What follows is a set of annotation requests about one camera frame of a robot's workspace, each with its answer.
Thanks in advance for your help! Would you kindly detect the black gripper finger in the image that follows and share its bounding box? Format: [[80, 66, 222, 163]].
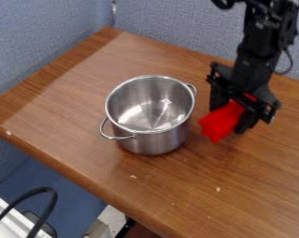
[[234, 104, 262, 134], [208, 77, 230, 112]]

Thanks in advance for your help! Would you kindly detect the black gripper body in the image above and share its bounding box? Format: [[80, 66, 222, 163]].
[[206, 61, 281, 124]]

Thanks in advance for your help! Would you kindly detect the red rectangular block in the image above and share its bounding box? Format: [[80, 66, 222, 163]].
[[198, 99, 245, 143]]

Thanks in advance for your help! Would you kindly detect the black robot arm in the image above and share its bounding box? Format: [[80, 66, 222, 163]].
[[201, 0, 299, 137]]

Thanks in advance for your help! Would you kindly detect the stainless steel pot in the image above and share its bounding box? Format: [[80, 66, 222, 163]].
[[98, 74, 198, 155]]

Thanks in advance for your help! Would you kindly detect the white appliance lower left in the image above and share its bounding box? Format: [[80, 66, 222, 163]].
[[0, 190, 58, 238]]

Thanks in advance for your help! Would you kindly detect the black cable loop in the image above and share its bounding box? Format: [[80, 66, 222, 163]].
[[0, 186, 60, 238]]

